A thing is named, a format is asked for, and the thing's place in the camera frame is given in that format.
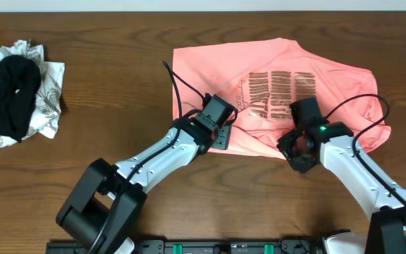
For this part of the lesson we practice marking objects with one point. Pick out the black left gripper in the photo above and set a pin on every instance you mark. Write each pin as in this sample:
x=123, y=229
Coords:
x=222, y=137

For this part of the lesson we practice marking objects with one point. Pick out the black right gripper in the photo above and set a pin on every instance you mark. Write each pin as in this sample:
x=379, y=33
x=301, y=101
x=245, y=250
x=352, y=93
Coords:
x=292, y=152

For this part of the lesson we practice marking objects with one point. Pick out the pink printed t-shirt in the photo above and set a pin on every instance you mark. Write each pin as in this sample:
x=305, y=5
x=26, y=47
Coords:
x=262, y=78

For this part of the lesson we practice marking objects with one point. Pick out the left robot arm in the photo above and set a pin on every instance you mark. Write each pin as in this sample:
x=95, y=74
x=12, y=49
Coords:
x=105, y=203

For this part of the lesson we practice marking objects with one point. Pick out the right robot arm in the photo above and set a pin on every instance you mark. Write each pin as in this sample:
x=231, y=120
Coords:
x=382, y=200

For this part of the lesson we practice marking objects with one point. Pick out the white floral patterned cloth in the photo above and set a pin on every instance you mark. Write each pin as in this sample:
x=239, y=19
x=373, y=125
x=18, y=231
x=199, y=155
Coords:
x=45, y=117

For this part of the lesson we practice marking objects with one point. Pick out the black garment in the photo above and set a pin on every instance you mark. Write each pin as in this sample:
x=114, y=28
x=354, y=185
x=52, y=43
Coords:
x=20, y=79

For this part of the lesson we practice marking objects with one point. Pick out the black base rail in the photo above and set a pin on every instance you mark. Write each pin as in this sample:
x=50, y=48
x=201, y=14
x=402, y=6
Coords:
x=286, y=246

